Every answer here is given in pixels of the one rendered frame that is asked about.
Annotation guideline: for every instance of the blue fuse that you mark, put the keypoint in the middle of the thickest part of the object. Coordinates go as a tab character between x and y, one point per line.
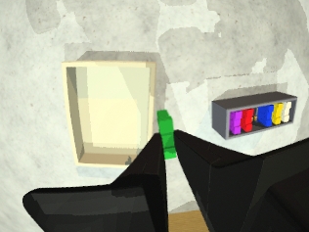
264	114

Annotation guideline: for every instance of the red fuse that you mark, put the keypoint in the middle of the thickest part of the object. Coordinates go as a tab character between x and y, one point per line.
245	120

